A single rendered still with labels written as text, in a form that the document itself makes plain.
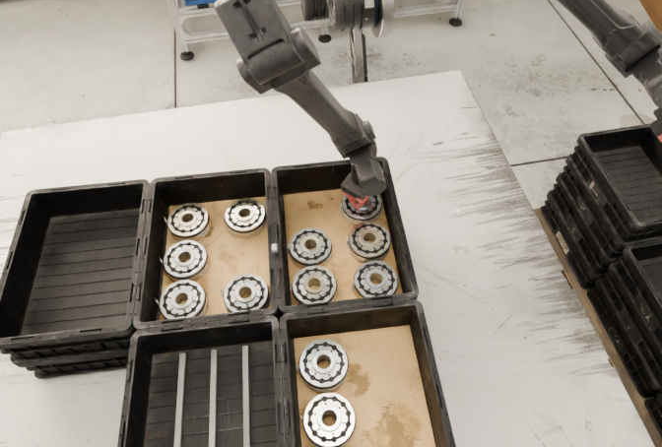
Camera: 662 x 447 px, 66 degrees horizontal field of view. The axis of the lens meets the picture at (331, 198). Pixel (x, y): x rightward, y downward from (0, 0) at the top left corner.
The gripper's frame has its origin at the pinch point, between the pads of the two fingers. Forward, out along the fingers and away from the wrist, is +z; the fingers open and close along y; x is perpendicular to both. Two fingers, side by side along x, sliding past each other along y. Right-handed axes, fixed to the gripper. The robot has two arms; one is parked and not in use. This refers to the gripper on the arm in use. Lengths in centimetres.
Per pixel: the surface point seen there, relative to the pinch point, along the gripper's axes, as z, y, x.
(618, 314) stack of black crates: 61, 45, -77
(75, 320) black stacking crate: 4, -62, 38
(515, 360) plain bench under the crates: 17, -9, -50
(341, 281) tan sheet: 4.1, -20.4, -7.2
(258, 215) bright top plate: 1.2, -17.7, 19.7
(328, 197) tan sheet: 4.1, -1.6, 9.2
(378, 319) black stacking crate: -0.5, -25.6, -20.3
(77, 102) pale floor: 87, 26, 196
